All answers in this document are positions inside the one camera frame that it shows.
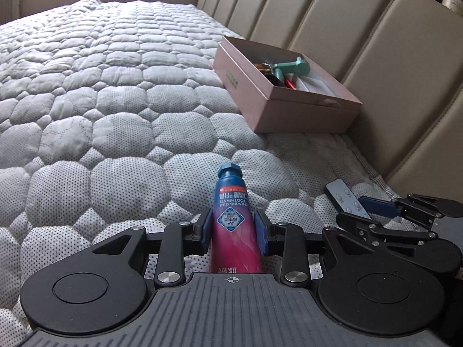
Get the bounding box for grey quilted bed cover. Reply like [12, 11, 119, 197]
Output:
[0, 0, 411, 337]

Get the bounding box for grey remote control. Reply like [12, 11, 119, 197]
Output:
[324, 179, 373, 221]

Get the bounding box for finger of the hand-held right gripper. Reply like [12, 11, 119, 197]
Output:
[359, 193, 463, 225]
[335, 212, 441, 251]

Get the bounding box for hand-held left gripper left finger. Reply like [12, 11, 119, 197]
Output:
[90, 207, 215, 287]

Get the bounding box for blue and pink toothpaste tube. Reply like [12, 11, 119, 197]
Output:
[209, 163, 264, 274]

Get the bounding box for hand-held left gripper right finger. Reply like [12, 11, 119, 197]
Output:
[254, 207, 385, 286]

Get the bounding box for beige padded headboard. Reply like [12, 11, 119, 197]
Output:
[197, 0, 463, 196]

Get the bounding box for green plastic tool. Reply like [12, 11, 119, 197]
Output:
[272, 57, 312, 81]

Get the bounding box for pink cardboard box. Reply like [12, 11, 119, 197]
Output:
[212, 36, 363, 134]

